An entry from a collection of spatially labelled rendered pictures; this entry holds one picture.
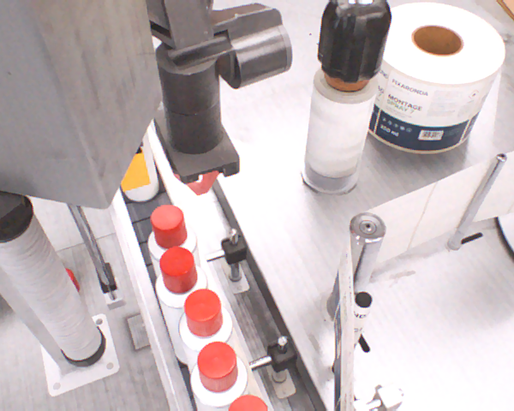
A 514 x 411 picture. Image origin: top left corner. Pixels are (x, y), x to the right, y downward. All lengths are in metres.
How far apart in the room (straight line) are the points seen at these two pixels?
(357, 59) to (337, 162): 0.18
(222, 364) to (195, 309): 0.06
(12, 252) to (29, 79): 0.13
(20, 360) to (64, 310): 0.39
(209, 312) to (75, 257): 0.40
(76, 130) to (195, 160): 0.31
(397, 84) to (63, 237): 0.55
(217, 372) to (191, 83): 0.25
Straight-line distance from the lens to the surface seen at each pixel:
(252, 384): 0.64
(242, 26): 0.52
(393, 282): 0.75
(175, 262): 0.51
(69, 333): 0.43
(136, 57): 0.30
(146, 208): 0.81
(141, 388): 0.74
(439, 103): 0.83
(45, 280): 0.37
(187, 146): 0.55
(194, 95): 0.50
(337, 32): 0.64
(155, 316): 0.62
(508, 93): 1.07
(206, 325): 0.49
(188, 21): 0.47
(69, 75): 0.24
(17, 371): 0.79
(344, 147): 0.75
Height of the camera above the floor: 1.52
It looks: 53 degrees down
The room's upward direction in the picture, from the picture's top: 2 degrees clockwise
